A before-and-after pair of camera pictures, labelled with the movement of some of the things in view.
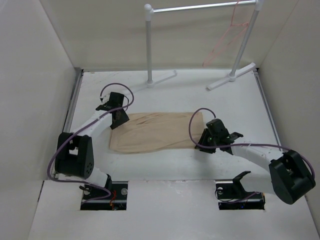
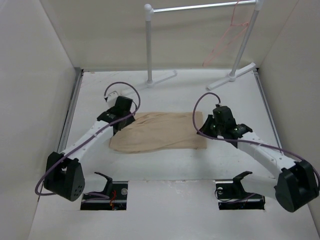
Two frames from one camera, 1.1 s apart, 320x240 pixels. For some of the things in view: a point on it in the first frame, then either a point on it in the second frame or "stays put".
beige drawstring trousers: [148, 132] stays put
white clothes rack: [149, 11] stays put
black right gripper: [206, 133] -> [205, 128]
